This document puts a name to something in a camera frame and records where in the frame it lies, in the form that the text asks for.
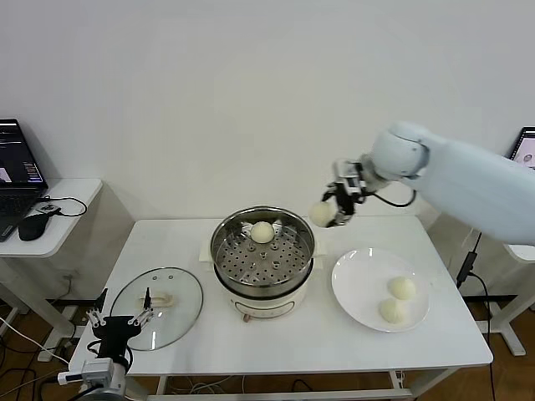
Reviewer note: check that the stainless steel steamer pot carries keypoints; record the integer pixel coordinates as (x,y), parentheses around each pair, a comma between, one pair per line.
(225,250)

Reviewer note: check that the white side table rounded corner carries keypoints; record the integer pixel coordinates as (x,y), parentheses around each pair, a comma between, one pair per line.
(71,209)

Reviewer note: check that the black laptop with pink windows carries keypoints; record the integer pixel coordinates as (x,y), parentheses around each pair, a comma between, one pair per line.
(16,167)

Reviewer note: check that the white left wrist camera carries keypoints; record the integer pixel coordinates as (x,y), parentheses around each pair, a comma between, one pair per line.
(96,369)

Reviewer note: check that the white round plate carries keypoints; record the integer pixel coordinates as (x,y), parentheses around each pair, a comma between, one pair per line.
(363,284)

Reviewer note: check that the cream electric cooker base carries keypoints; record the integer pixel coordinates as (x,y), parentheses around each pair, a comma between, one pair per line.
(267,307)

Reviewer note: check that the white wall socket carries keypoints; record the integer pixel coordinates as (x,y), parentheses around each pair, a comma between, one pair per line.
(71,275)

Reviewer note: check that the white main table frame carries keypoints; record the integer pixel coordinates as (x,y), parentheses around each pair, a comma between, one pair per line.
(292,394)

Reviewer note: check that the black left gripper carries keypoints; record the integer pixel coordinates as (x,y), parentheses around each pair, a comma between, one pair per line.
(115,334)

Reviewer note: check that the round glass pot lid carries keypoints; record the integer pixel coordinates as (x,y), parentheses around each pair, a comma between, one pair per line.
(179,317)

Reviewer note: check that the white floor power strip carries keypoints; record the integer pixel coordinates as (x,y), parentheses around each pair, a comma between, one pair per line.
(54,354)

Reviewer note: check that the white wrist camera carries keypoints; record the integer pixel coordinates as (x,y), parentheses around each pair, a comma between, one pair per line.
(96,369)
(344,175)

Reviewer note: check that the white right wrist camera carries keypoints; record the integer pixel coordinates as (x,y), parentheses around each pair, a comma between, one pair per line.
(344,175)

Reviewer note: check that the white steamed baozi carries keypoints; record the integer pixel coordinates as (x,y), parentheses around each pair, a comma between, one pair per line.
(322,214)
(262,231)
(393,311)
(402,288)

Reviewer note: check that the black computer mouse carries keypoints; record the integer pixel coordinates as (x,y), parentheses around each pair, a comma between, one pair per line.
(32,227)

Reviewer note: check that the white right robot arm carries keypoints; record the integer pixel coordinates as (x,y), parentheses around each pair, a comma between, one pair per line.
(472,184)

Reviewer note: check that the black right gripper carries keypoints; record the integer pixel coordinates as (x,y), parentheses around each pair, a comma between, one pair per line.
(349,198)

